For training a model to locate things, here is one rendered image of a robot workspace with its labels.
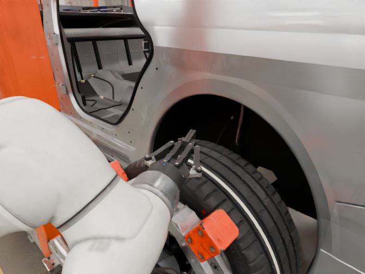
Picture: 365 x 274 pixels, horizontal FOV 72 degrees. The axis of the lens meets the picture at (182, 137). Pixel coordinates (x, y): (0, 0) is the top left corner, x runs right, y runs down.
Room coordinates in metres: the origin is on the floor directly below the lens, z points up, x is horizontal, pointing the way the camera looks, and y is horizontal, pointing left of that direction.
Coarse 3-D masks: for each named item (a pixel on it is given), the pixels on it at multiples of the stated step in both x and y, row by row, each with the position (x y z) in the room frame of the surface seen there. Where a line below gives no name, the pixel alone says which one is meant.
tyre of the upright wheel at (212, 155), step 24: (216, 144) 0.73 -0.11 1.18; (144, 168) 0.64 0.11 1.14; (216, 168) 0.60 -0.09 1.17; (240, 168) 0.62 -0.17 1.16; (192, 192) 0.52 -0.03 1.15; (216, 192) 0.51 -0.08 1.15; (240, 192) 0.54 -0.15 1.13; (264, 192) 0.56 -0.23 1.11; (240, 216) 0.47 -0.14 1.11; (264, 216) 0.50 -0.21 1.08; (288, 216) 0.55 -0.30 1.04; (240, 240) 0.43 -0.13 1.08; (264, 240) 0.45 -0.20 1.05; (288, 240) 0.50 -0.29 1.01; (240, 264) 0.41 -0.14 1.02; (264, 264) 0.41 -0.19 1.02; (288, 264) 0.46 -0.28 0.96
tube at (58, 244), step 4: (56, 236) 0.51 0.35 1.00; (60, 236) 0.51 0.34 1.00; (52, 240) 0.50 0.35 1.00; (56, 240) 0.49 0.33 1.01; (60, 240) 0.49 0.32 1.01; (64, 240) 0.50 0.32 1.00; (52, 244) 0.49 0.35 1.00; (56, 244) 0.48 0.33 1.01; (60, 244) 0.48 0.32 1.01; (64, 244) 0.48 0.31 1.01; (56, 248) 0.47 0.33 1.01; (60, 248) 0.47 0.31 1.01; (64, 248) 0.46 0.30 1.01; (68, 248) 0.47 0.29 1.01; (56, 252) 0.48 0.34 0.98; (60, 252) 0.46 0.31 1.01; (64, 252) 0.45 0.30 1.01; (68, 252) 0.45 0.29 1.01; (64, 256) 0.44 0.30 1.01
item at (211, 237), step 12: (216, 216) 0.42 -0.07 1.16; (228, 216) 0.43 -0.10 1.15; (192, 228) 0.43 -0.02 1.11; (204, 228) 0.39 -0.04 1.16; (216, 228) 0.39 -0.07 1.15; (228, 228) 0.40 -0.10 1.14; (192, 240) 0.41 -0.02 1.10; (204, 240) 0.38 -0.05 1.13; (216, 240) 0.37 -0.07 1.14; (228, 240) 0.38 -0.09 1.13; (204, 252) 0.38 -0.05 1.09; (216, 252) 0.36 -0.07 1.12
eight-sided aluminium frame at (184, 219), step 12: (132, 180) 0.61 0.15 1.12; (180, 204) 0.50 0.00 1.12; (180, 216) 0.46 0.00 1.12; (192, 216) 0.47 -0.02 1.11; (168, 228) 0.45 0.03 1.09; (180, 228) 0.43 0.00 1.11; (180, 240) 0.43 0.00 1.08; (192, 252) 0.41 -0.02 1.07; (192, 264) 0.41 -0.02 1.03; (204, 264) 0.39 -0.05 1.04; (216, 264) 0.41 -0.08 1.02
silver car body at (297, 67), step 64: (192, 0) 0.93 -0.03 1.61; (256, 0) 0.77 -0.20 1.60; (320, 0) 0.66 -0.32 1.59; (64, 64) 1.74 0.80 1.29; (128, 64) 3.46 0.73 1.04; (192, 64) 0.91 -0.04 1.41; (256, 64) 0.75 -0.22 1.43; (320, 64) 0.64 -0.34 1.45; (128, 128) 1.25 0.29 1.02; (320, 128) 0.61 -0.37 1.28; (320, 192) 0.59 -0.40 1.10; (320, 256) 0.55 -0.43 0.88
